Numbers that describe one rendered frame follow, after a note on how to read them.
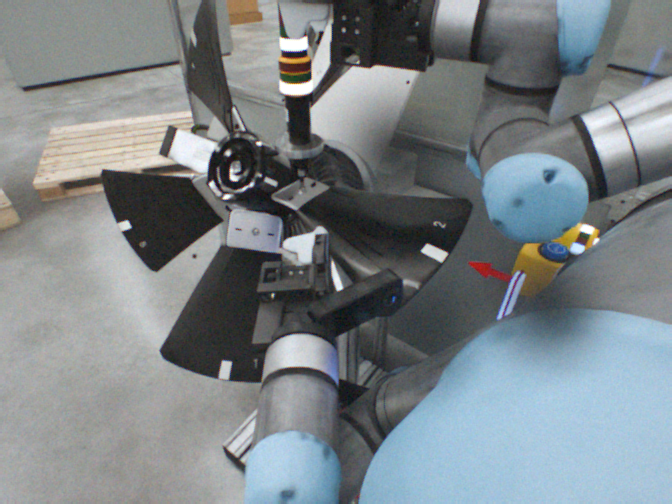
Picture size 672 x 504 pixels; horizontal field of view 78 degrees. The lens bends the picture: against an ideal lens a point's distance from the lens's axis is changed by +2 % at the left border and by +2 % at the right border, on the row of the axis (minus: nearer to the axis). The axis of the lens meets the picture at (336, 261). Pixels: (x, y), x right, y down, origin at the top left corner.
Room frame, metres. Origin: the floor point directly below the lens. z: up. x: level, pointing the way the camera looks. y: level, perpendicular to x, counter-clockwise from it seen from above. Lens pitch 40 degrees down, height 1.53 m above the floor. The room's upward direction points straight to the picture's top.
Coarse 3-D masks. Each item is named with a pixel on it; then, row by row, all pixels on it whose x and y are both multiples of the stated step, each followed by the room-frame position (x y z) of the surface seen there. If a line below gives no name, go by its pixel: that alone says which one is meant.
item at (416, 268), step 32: (352, 192) 0.58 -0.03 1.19; (320, 224) 0.50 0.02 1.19; (352, 224) 0.49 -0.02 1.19; (384, 224) 0.49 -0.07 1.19; (416, 224) 0.49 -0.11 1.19; (352, 256) 0.44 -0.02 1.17; (384, 256) 0.43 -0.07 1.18; (416, 256) 0.43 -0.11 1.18; (448, 256) 0.43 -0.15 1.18; (416, 288) 0.38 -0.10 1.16
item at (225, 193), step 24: (240, 144) 0.63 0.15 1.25; (264, 144) 0.61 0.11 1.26; (216, 168) 0.62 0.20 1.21; (240, 168) 0.60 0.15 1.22; (264, 168) 0.58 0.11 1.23; (288, 168) 0.63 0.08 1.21; (216, 192) 0.58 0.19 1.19; (240, 192) 0.57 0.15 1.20; (264, 192) 0.57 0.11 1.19; (288, 216) 0.61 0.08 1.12
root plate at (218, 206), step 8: (200, 176) 0.66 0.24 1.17; (200, 184) 0.66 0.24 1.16; (200, 192) 0.66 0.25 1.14; (208, 192) 0.66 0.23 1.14; (208, 200) 0.66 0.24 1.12; (216, 200) 0.66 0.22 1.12; (216, 208) 0.66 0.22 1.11; (224, 208) 0.66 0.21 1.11; (232, 208) 0.66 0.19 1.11; (240, 208) 0.65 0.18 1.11; (224, 216) 0.66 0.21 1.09
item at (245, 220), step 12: (240, 216) 0.58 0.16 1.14; (252, 216) 0.59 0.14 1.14; (264, 216) 0.59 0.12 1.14; (276, 216) 0.60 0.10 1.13; (228, 228) 0.56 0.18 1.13; (240, 228) 0.57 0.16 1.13; (252, 228) 0.58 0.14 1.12; (264, 228) 0.58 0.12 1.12; (276, 228) 0.59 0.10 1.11; (228, 240) 0.55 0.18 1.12; (240, 240) 0.56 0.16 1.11; (252, 240) 0.56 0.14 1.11; (264, 240) 0.57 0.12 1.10; (276, 240) 0.58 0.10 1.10
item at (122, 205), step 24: (120, 192) 0.71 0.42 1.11; (144, 192) 0.69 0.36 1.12; (168, 192) 0.67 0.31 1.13; (192, 192) 0.66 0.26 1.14; (120, 216) 0.70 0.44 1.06; (144, 216) 0.68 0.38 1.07; (168, 216) 0.67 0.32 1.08; (192, 216) 0.66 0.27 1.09; (216, 216) 0.66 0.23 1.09; (168, 240) 0.67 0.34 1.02; (192, 240) 0.67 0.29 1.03
